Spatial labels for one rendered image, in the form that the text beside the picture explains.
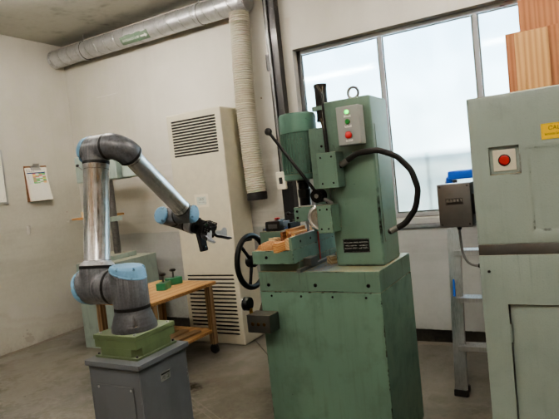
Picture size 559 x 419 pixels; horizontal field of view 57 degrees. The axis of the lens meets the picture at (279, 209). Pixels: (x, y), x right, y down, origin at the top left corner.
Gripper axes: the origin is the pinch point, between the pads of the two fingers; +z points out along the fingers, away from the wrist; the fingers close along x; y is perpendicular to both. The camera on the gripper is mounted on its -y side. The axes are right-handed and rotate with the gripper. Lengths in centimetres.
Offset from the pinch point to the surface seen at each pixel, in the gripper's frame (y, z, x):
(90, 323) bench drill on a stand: -132, -154, 63
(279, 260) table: 10, 47, -25
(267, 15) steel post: 132, -75, 117
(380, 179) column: 54, 76, -7
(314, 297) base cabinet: -1, 65, -22
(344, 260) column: 16, 70, -11
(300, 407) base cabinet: -53, 70, -21
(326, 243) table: 15, 52, 10
